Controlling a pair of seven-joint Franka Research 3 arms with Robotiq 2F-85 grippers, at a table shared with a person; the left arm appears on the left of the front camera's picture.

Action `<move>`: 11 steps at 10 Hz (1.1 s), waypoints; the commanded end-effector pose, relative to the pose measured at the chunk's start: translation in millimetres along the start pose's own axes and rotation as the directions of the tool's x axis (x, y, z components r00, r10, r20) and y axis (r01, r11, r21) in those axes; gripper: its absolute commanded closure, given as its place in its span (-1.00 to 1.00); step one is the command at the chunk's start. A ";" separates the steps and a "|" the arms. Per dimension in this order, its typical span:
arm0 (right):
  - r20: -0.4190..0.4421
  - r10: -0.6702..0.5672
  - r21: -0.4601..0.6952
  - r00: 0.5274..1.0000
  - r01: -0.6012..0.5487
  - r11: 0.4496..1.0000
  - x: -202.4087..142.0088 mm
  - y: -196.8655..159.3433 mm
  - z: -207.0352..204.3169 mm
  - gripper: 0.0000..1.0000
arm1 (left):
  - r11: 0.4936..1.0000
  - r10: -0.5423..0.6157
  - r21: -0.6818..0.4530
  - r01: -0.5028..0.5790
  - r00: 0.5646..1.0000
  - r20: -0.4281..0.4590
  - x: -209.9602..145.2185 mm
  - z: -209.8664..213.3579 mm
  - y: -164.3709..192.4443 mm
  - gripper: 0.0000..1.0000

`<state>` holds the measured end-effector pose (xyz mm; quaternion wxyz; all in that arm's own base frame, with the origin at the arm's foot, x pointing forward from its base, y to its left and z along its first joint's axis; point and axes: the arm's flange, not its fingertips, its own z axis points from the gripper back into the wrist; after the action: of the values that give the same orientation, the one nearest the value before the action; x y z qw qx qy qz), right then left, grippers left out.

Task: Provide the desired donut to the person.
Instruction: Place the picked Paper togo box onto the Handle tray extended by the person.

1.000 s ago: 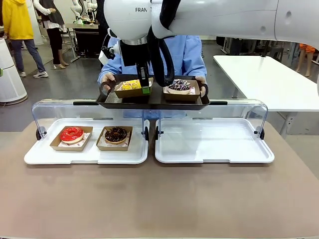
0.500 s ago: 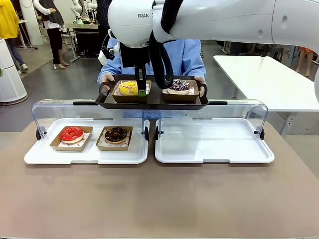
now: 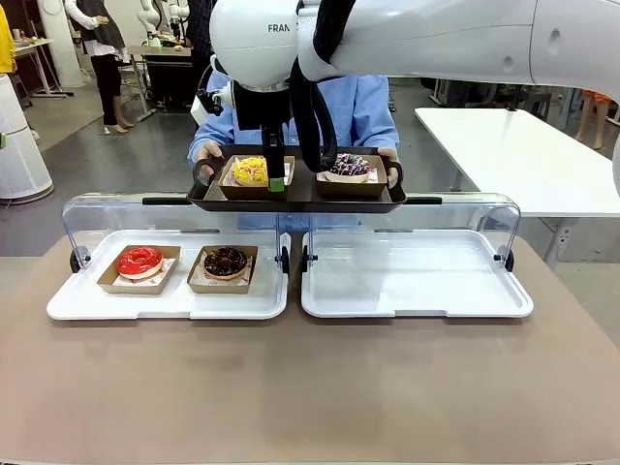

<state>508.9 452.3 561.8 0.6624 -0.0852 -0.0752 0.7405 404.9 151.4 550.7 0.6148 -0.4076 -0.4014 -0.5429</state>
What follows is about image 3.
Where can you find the person's left hand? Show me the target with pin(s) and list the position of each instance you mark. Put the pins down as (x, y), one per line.
(390, 154)

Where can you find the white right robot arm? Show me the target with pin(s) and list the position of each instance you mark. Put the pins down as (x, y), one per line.
(436, 39)

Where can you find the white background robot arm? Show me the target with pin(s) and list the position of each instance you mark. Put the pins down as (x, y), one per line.
(150, 19)

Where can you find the small white side table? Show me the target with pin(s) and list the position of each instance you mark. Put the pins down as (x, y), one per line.
(34, 46)

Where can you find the mannequin with orange shorts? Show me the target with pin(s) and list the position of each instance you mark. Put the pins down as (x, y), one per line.
(596, 116)

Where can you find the chocolate donut on paper tray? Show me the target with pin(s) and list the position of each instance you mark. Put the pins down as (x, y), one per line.
(220, 289)

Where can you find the large white table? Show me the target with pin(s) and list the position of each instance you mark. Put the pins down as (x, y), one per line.
(508, 155)

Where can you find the yellow sprinkled donut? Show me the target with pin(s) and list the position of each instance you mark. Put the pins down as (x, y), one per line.
(249, 172)

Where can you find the person in yellow hoodie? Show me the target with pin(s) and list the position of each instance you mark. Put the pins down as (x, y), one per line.
(6, 43)

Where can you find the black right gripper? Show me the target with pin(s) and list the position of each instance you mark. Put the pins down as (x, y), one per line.
(261, 109)

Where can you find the chocolate sprinkled donut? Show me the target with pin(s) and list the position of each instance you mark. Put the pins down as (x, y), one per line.
(225, 263)

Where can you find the person in dark clothes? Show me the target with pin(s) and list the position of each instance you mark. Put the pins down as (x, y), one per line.
(198, 24)

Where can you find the dark brown serving tray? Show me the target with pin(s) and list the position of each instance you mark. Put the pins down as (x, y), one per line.
(300, 194)

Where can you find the purple white drizzled donut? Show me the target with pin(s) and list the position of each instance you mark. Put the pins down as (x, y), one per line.
(351, 165)

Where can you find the dark framed background table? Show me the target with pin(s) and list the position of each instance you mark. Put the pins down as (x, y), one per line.
(164, 72)

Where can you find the red glazed donut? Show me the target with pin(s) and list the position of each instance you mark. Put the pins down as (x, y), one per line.
(138, 264)

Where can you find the white cylindrical air purifier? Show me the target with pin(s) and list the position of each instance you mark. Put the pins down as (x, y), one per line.
(19, 145)

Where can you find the person's right hand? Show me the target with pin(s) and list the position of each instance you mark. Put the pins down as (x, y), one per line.
(209, 149)

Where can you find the clear plastic hinged lid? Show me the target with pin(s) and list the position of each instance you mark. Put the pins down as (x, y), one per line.
(460, 215)
(121, 215)

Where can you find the yellow pastry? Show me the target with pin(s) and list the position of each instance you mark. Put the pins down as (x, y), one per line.
(247, 193)

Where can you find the person in blue shirt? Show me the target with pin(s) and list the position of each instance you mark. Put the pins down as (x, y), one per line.
(363, 111)

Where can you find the person's right forearm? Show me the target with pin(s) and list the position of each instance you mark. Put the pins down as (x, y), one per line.
(206, 133)

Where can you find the white round pillar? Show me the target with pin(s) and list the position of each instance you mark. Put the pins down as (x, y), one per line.
(60, 43)

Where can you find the mannequin with black vest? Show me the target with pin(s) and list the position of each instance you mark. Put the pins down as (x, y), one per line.
(104, 43)

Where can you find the person's left forearm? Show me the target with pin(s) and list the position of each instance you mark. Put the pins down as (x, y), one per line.
(391, 135)

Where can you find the brown cardboard donut box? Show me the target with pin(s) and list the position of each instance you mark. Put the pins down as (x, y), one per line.
(126, 288)

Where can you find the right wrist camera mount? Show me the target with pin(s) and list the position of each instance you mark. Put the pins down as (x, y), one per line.
(213, 102)

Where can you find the white plastic display tray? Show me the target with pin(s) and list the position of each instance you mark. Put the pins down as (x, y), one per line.
(232, 305)
(412, 281)

